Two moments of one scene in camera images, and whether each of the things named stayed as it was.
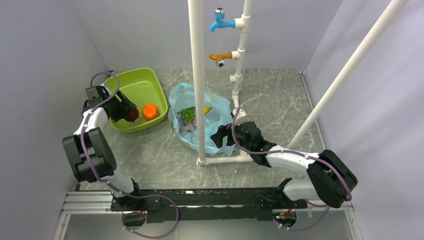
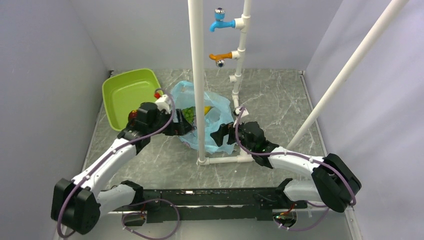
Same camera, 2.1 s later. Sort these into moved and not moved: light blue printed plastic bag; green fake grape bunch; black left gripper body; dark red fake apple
Moved: black left gripper body
Not moved: dark red fake apple; green fake grape bunch; light blue printed plastic bag
